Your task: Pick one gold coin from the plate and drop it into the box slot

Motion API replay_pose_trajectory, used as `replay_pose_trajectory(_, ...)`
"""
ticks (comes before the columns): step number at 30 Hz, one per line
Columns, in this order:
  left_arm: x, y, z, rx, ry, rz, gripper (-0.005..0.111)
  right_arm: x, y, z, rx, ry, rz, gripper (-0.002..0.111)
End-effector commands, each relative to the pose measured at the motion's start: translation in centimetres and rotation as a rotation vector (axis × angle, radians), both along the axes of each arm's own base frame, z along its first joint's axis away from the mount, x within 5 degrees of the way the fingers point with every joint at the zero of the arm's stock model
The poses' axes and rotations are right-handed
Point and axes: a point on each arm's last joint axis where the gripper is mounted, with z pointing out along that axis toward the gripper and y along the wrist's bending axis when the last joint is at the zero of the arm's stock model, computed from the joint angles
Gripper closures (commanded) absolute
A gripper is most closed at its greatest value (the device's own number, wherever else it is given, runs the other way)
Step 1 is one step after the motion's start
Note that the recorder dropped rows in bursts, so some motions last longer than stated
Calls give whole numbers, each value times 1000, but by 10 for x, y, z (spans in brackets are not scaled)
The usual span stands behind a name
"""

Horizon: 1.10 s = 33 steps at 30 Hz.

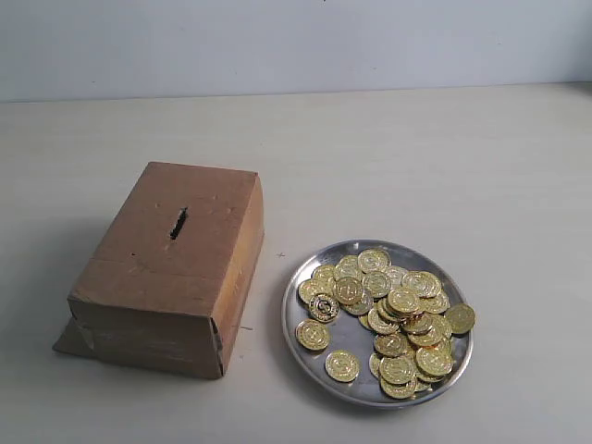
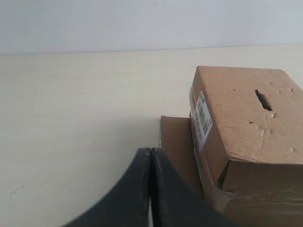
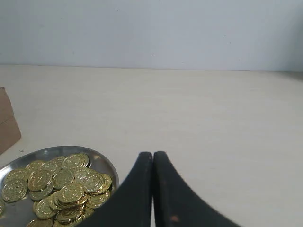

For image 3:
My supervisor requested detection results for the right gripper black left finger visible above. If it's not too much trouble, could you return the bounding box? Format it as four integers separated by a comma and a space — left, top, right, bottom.
81, 152, 153, 227

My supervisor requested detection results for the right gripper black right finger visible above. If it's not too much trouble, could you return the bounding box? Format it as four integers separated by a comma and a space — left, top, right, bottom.
153, 151, 239, 227

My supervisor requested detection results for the cardboard box with slot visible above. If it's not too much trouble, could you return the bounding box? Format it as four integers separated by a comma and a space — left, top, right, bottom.
0, 87, 21, 154

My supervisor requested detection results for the gold coin upper pile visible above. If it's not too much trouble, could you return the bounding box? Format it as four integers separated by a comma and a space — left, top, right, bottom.
62, 153, 89, 169

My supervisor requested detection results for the round steel plate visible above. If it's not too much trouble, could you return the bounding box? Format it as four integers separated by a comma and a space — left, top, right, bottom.
0, 146, 119, 227

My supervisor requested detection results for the gold coin left edge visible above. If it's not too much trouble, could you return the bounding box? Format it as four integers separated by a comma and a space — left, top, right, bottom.
1, 179, 28, 203

